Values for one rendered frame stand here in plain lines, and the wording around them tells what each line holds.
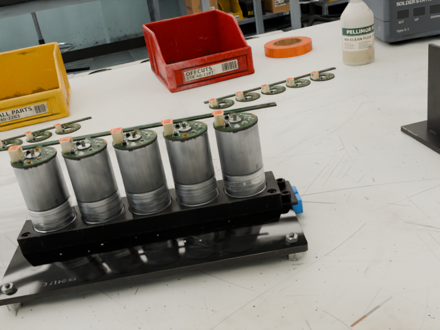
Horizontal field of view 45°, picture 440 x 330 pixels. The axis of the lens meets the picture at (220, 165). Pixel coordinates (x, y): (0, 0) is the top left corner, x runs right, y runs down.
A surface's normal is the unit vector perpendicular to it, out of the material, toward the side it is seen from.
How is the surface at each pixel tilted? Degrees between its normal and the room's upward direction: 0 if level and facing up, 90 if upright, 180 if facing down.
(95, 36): 90
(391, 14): 90
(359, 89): 0
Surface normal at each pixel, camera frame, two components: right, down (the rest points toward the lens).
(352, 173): -0.15, -0.89
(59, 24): 0.27, 0.37
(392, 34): 0.05, 0.42
